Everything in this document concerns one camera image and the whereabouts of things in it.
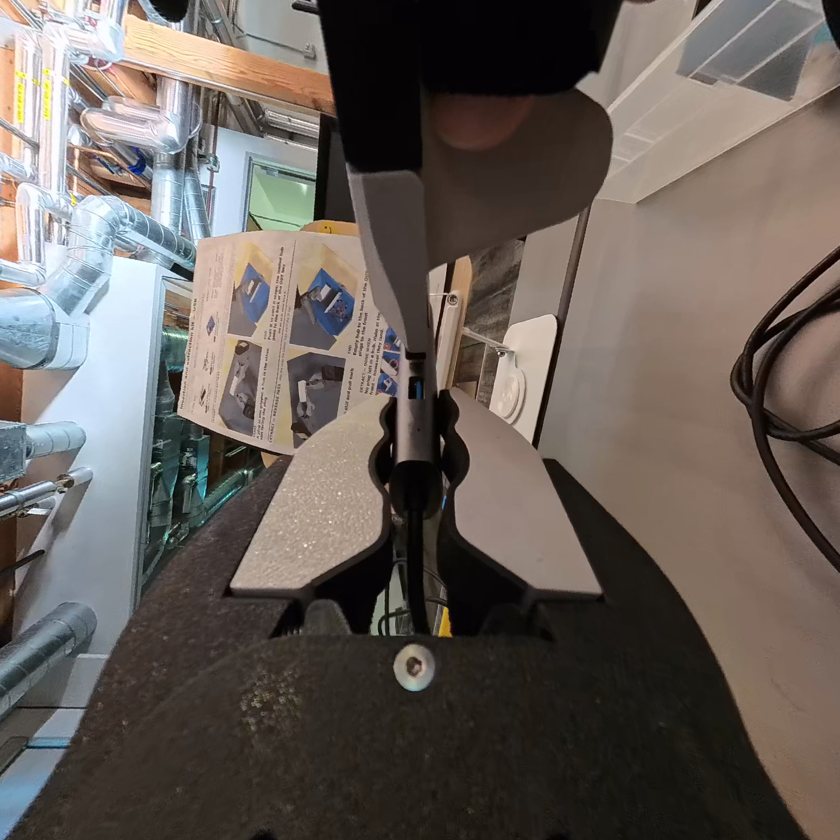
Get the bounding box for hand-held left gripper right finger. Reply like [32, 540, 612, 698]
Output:
[437, 389, 606, 631]

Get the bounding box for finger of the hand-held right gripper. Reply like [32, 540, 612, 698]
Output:
[418, 86, 616, 271]
[344, 164, 437, 362]

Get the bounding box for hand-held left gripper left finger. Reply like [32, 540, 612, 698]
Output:
[227, 394, 396, 631]

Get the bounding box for USB cable with tethered adapter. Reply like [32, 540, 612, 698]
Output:
[398, 506, 443, 635]

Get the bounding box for grey metal USB hub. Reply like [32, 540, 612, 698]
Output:
[389, 352, 455, 515]

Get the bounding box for clear plastic bin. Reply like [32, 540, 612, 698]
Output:
[595, 0, 840, 207]

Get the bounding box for thin black cable small plug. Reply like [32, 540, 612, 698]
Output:
[398, 243, 840, 574]

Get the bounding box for instruction poster board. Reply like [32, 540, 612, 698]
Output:
[176, 224, 475, 458]

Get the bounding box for silver ventilation duct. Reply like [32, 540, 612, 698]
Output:
[0, 418, 90, 487]
[0, 193, 200, 372]

